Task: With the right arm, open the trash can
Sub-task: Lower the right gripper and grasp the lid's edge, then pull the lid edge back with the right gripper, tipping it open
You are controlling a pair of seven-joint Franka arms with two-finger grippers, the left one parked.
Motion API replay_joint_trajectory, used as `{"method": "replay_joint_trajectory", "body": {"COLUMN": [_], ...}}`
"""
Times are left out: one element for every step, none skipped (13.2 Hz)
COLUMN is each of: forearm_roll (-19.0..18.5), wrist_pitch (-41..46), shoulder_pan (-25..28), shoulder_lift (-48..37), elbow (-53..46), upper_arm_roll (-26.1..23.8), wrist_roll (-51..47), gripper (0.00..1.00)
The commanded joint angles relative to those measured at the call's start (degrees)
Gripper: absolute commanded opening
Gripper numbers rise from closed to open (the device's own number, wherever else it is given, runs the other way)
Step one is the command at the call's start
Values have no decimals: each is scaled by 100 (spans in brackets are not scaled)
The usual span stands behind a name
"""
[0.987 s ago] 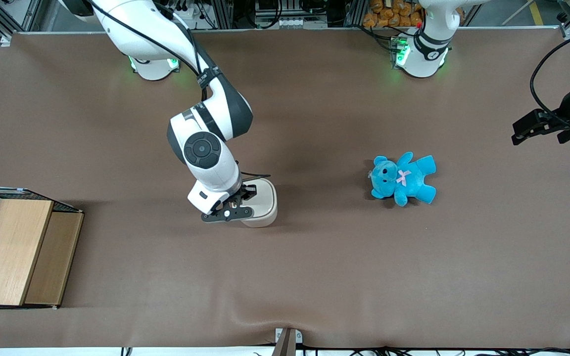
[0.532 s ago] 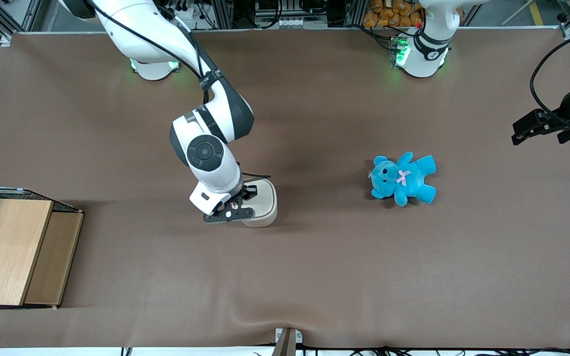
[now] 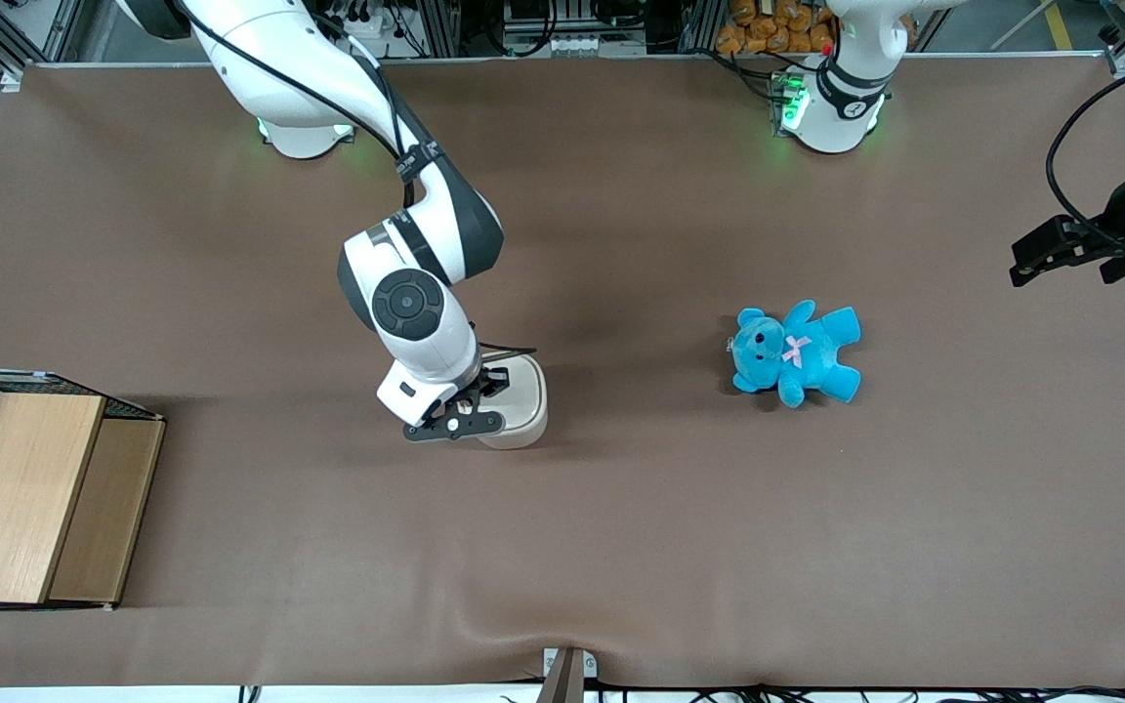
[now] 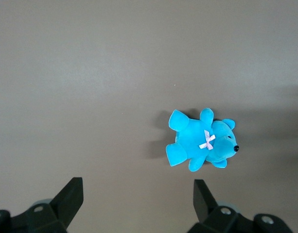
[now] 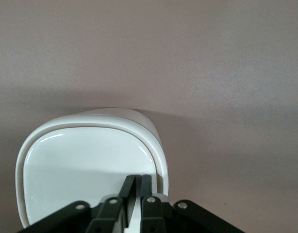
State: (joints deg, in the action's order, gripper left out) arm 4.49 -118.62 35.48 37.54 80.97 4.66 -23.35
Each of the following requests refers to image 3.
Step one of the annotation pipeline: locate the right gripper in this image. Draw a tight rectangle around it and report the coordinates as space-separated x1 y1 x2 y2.
376 349 512 428

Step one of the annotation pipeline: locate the white square trash can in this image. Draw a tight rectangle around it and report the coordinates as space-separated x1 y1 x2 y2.
473 352 550 451

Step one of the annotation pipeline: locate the blue teddy bear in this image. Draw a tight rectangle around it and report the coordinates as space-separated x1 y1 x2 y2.
727 299 863 410

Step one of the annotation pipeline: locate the brown table mat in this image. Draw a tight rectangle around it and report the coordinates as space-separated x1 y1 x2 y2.
0 54 1125 690

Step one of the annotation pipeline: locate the orange plush toys pile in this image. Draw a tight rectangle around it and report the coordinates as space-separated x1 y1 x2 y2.
715 0 837 57

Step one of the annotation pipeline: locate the white power strip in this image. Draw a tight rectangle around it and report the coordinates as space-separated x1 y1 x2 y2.
502 33 648 59

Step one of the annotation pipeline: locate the dark wooden shelf board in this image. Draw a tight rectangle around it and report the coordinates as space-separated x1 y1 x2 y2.
47 418 167 604

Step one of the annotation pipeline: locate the light wooden shelf board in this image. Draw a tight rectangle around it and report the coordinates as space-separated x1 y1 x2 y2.
0 393 107 605

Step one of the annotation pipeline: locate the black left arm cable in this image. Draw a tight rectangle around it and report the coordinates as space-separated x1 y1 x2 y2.
1045 57 1125 247

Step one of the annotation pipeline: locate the grey metal table bracket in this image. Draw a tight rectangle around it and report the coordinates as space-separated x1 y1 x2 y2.
540 646 599 703

